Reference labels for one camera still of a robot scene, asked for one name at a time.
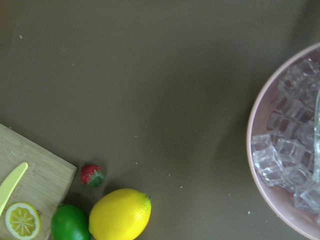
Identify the yellow lemon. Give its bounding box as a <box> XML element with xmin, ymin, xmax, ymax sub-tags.
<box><xmin>89</xmin><ymin>188</ymin><xmax>152</xmax><ymax>240</ymax></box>

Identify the wooden cutting board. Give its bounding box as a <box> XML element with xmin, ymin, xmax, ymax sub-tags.
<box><xmin>0</xmin><ymin>125</ymin><xmax>77</xmax><ymax>240</ymax></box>

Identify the green lime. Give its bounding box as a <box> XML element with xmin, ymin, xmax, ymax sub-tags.
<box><xmin>50</xmin><ymin>204</ymin><xmax>92</xmax><ymax>240</ymax></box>

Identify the lemon slice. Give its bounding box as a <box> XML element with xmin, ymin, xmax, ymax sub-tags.
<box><xmin>5</xmin><ymin>202</ymin><xmax>41</xmax><ymax>240</ymax></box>

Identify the red strawberry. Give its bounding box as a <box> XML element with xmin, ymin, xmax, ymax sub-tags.
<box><xmin>80</xmin><ymin>164</ymin><xmax>105</xmax><ymax>187</ymax></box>

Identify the yellow plastic knife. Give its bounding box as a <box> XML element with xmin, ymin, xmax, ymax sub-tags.
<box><xmin>0</xmin><ymin>162</ymin><xmax>28</xmax><ymax>215</ymax></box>

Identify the pink bowl of ice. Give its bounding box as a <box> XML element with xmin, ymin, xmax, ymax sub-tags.
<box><xmin>246</xmin><ymin>43</ymin><xmax>320</xmax><ymax>240</ymax></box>

